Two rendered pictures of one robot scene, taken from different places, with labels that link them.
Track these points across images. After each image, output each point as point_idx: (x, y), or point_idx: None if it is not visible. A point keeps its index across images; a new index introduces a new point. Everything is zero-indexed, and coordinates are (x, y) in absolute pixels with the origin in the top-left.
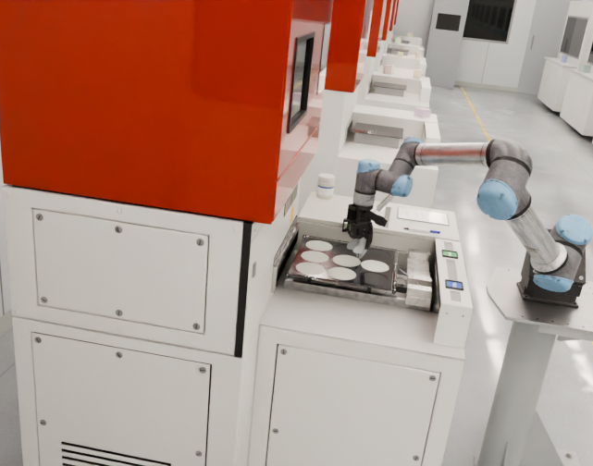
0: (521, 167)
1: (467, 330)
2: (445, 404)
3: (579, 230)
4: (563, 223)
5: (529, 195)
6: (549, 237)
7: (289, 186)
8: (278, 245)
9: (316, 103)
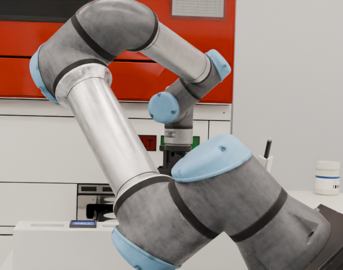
0: (68, 21)
1: (12, 265)
2: None
3: (194, 156)
4: (198, 145)
5: (71, 63)
6: (108, 144)
7: (25, 82)
8: (102, 179)
9: (176, 28)
